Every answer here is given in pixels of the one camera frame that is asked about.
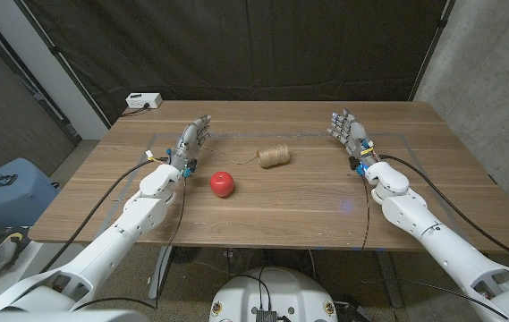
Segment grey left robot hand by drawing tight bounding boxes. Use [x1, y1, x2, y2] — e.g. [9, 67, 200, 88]
[169, 114, 213, 174]

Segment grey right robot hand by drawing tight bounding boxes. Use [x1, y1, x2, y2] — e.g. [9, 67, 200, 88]
[327, 108, 378, 169]

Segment brown twine spool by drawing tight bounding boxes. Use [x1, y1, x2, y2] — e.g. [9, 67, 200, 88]
[199, 143, 292, 169]

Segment red apple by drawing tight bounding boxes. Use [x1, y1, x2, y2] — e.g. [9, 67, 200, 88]
[209, 171, 236, 199]

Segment white power strip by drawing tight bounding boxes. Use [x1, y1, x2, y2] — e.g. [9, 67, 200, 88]
[125, 92, 164, 110]

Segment black backdrop curtain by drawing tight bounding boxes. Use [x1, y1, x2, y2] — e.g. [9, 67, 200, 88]
[21, 0, 450, 124]

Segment black backdrop stand pole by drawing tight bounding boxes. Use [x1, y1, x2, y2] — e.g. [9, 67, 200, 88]
[408, 0, 456, 102]
[12, 0, 112, 129]

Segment grey table leg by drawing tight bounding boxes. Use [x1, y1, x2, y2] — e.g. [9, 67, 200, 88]
[374, 250, 403, 309]
[148, 245, 174, 300]

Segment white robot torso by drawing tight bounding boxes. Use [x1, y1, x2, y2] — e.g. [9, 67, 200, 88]
[208, 267, 339, 322]

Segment blue storage bin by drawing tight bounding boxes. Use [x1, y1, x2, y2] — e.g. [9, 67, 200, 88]
[0, 157, 61, 228]

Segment black power strip cable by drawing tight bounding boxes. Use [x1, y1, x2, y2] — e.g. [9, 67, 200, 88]
[119, 103, 150, 118]

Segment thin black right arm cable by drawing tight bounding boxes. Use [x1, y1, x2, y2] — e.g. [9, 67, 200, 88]
[360, 174, 371, 250]

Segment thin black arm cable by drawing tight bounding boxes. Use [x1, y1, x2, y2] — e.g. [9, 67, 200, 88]
[360, 174, 371, 250]
[154, 174, 188, 310]

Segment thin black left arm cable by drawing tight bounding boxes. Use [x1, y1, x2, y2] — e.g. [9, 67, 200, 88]
[154, 174, 188, 310]

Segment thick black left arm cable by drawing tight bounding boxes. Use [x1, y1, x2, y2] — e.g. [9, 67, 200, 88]
[38, 157, 168, 274]

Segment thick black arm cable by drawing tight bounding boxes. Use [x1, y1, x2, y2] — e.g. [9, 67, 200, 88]
[38, 157, 168, 274]
[378, 154, 509, 267]

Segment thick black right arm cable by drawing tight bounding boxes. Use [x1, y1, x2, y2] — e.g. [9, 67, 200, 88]
[378, 154, 509, 267]

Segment black torso cable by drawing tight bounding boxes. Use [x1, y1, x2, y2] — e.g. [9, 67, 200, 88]
[229, 267, 273, 312]

